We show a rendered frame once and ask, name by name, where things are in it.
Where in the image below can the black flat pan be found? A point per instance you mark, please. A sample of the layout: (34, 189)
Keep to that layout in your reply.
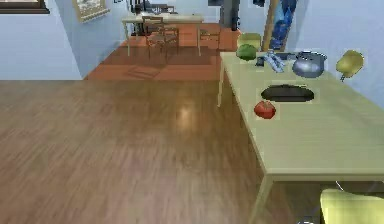
(287, 93)

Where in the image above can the blue framed painting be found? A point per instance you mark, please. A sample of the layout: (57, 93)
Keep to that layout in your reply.
(280, 23)

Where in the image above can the gold framed picture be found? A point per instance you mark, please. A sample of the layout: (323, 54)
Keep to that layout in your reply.
(90, 9)

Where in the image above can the brown wooden chair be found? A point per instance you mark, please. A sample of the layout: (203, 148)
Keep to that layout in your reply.
(160, 36)

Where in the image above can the dark framed picture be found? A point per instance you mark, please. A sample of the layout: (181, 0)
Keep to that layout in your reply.
(23, 6)

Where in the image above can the grey metal kettle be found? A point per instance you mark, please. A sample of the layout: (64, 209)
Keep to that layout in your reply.
(308, 65)

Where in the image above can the pale wooden table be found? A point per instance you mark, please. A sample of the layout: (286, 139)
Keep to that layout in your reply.
(163, 19)

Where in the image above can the pale green dining table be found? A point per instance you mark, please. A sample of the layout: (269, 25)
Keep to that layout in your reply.
(320, 133)

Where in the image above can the red tomato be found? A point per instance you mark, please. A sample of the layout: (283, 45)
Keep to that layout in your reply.
(264, 110)

